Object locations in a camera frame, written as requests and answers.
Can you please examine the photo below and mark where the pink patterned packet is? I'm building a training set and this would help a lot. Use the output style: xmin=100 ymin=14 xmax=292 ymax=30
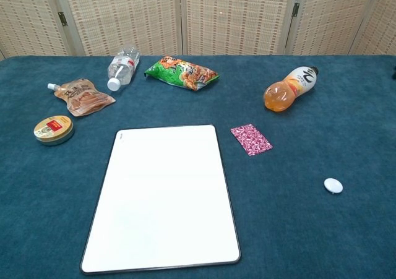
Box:
xmin=230 ymin=123 xmax=274 ymax=157

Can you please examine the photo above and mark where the small white round magnet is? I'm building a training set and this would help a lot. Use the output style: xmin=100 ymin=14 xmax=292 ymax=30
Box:
xmin=324 ymin=178 xmax=343 ymax=195

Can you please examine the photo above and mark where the white rectangular board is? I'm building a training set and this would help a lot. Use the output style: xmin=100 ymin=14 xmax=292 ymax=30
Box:
xmin=80 ymin=124 xmax=242 ymax=275

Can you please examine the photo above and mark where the clear water bottle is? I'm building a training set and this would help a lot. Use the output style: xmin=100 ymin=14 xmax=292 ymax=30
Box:
xmin=106 ymin=46 xmax=140 ymax=92

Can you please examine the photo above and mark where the orange juice bottle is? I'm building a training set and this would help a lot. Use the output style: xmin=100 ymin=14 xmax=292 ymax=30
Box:
xmin=263 ymin=66 xmax=320 ymax=113

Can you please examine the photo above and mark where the green snack bag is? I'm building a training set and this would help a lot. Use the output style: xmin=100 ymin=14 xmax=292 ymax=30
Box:
xmin=144 ymin=55 xmax=220 ymax=92

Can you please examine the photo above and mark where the brown spout pouch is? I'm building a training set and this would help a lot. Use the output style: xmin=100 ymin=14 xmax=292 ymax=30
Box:
xmin=47 ymin=78 xmax=117 ymax=118

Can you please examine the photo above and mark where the bamboo folding screen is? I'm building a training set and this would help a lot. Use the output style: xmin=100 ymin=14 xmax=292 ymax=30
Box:
xmin=0 ymin=0 xmax=396 ymax=60

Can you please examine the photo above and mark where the round gold tin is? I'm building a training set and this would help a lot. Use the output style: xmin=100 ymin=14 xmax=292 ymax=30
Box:
xmin=33 ymin=114 xmax=75 ymax=147

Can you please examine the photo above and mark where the teal table cloth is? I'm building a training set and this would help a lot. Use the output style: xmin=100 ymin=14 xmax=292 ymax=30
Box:
xmin=0 ymin=54 xmax=396 ymax=279

